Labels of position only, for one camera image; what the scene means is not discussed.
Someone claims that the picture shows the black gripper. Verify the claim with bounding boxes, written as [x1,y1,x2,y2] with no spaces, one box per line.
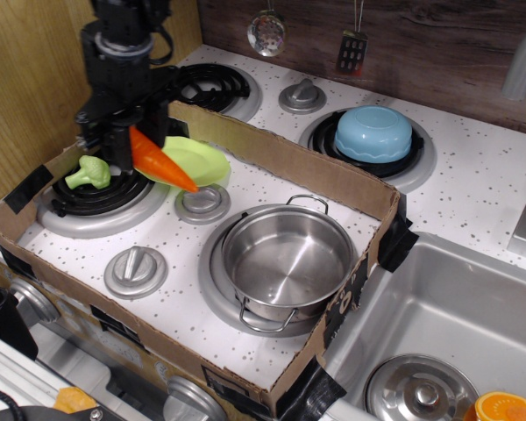
[75,25,176,174]

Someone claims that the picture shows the orange toy carrot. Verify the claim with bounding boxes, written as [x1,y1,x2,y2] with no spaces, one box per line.
[129,126,199,193]

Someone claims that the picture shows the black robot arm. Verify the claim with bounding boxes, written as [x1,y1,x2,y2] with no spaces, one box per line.
[75,1,179,173]

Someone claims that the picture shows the light green plastic plate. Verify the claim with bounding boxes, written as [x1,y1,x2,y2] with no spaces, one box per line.
[161,136,231,188]

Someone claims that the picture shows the brown cardboard fence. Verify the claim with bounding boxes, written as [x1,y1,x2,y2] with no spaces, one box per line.
[0,102,402,416]

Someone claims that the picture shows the green toy broccoli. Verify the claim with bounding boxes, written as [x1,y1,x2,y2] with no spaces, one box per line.
[65,155,111,189]

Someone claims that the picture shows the front left black burner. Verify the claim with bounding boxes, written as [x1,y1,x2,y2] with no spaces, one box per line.
[49,153,153,218]

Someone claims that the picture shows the black burner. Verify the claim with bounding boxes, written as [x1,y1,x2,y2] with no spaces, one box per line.
[169,63,252,111]
[49,153,153,218]
[308,105,424,178]

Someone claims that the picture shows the back left black burner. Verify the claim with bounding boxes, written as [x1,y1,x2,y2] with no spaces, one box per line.
[169,63,252,111]

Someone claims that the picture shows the silver knob middle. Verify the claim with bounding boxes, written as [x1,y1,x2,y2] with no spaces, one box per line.
[174,184,231,225]

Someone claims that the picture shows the hanging silver slotted ladle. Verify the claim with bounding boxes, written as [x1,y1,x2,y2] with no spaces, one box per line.
[246,0,288,58]

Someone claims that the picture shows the silver knob upper centre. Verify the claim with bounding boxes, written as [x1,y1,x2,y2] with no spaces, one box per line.
[278,78,326,115]

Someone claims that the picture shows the back right black burner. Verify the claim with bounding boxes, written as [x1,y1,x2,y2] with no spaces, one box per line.
[308,105,424,178]

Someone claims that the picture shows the silver oven dial left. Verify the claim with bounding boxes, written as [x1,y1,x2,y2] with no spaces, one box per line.
[10,277,60,328]

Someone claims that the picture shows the silver oven dial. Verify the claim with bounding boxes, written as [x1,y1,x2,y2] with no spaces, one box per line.
[10,277,60,328]
[163,375,228,421]

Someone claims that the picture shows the stainless steel pot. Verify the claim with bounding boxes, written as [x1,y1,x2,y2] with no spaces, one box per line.
[221,195,358,334]

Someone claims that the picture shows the hanging silver spatula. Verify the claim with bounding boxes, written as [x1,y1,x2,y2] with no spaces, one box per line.
[336,1,368,77]

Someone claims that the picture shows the light blue plastic bowl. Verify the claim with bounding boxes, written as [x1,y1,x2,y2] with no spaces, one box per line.
[334,105,412,164]

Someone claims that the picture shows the silver oven dial right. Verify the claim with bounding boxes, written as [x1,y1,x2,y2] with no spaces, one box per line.
[163,375,228,421]

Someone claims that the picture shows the orange toy piece bottom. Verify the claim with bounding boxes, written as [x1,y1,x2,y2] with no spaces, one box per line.
[53,386,97,414]

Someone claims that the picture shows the silver sink basin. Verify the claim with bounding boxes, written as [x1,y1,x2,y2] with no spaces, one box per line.
[325,233,526,420]

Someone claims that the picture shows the silver pot lid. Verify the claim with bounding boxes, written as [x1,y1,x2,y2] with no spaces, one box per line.
[363,354,479,420]

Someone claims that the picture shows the silver faucet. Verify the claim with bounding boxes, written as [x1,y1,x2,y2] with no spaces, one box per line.
[501,34,526,101]

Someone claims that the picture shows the orange slice toy can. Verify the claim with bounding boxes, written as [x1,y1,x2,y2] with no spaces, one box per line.
[463,391,526,421]

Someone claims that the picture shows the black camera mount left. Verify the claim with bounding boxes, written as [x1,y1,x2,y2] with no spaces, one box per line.
[0,288,39,360]

